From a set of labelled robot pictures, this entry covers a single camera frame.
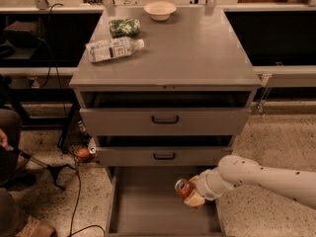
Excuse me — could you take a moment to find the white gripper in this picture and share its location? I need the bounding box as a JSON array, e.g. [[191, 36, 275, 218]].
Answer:
[[184, 168, 234, 208]]

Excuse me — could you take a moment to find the red coke can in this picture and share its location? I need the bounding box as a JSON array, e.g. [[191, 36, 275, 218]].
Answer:
[[175, 179, 195, 198]]

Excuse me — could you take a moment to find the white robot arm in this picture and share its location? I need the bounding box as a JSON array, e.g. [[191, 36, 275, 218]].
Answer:
[[175, 155, 316, 209]]

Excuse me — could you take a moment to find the grey middle drawer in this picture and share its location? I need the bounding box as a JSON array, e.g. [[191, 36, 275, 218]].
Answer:
[[97, 135, 232, 166]]

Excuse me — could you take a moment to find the grey open bottom drawer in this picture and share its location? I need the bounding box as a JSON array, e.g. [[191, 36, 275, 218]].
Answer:
[[105, 166, 225, 237]]

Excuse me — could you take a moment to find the grey metal drawer cabinet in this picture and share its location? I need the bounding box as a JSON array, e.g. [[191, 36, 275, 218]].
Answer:
[[69, 5, 263, 237]]

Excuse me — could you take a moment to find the grey top drawer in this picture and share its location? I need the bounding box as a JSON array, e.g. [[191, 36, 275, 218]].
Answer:
[[81, 91, 250, 136]]

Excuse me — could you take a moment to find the person's hand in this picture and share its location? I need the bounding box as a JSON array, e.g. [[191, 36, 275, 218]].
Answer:
[[0, 128, 10, 151]]

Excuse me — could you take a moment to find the orange ball on floor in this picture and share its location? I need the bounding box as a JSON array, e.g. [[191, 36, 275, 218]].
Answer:
[[76, 148, 90, 160]]

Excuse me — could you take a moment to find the black grabber tool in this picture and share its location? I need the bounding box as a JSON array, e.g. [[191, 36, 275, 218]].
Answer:
[[1, 146, 74, 191]]

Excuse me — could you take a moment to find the clear plastic water bottle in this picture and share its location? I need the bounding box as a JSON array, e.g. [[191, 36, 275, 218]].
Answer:
[[86, 37, 145, 63]]

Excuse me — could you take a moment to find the tan shoe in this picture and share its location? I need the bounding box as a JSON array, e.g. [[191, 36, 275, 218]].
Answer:
[[15, 216, 56, 237]]

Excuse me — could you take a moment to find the green chip bag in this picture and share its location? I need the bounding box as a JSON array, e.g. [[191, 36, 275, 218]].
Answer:
[[109, 18, 140, 38]]

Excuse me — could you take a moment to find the white ceramic bowl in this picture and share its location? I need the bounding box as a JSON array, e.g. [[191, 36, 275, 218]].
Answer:
[[144, 1, 177, 21]]

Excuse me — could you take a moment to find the person's dark trouser leg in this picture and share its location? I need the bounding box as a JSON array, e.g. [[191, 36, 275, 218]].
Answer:
[[0, 109, 22, 184]]

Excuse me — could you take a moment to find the black floor cable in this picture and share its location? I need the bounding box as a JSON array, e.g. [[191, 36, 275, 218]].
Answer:
[[67, 155, 107, 237]]

